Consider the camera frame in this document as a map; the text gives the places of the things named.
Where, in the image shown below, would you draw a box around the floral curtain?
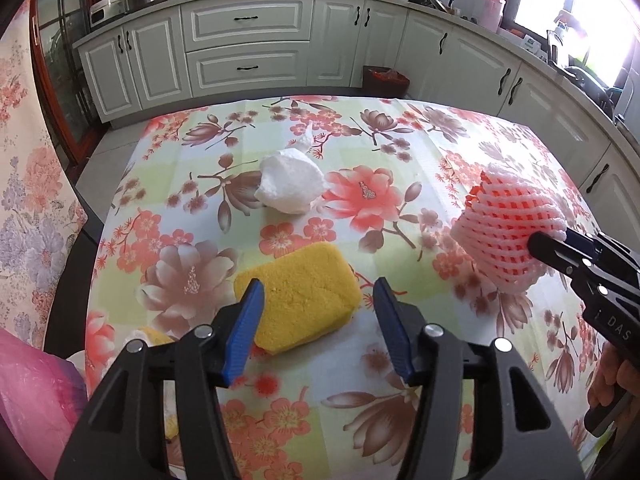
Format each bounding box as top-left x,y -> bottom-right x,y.
0,5 -> 88,351

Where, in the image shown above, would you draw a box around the black pan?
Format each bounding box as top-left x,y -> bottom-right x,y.
565,62 -> 616,106

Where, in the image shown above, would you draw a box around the white rice cooker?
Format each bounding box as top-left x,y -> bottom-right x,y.
89,0 -> 126,28

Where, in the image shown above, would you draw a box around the pink thermos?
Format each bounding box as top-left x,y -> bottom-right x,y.
479,0 -> 507,33

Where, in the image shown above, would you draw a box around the person's right hand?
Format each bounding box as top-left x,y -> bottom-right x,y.
587,345 -> 621,409

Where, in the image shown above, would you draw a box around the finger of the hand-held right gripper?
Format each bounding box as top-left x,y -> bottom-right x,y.
528,231 -> 614,302
595,231 -> 640,287

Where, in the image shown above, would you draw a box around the floral tablecloth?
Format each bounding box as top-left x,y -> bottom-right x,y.
82,94 -> 613,480

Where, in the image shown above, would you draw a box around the wooden framed glass door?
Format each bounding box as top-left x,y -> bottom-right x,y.
27,0 -> 108,166

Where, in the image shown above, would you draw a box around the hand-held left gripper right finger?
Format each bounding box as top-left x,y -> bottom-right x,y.
372,276 -> 586,480

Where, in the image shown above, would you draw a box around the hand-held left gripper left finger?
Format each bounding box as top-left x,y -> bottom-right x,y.
54,278 -> 266,480

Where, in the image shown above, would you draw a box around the pink trash bin with liner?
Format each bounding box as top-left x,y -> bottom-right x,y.
0,329 -> 90,480

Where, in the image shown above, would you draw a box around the pink foam fruit net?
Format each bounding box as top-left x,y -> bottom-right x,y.
452,162 -> 568,297

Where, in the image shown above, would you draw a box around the clear glass jug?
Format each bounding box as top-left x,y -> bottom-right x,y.
546,27 -> 568,63

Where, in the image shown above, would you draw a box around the dark red floor bin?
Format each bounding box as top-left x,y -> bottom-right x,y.
362,65 -> 410,98

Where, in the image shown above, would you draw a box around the kitchen window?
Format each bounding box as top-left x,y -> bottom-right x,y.
510,0 -> 640,76

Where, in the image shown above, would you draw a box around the large yellow sponge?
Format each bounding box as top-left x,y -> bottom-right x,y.
233,242 -> 362,353

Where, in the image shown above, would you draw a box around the white kitchen base cabinets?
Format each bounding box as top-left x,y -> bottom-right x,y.
72,0 -> 640,281

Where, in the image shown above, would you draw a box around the small yellow sponge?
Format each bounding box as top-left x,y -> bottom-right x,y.
131,326 -> 182,443

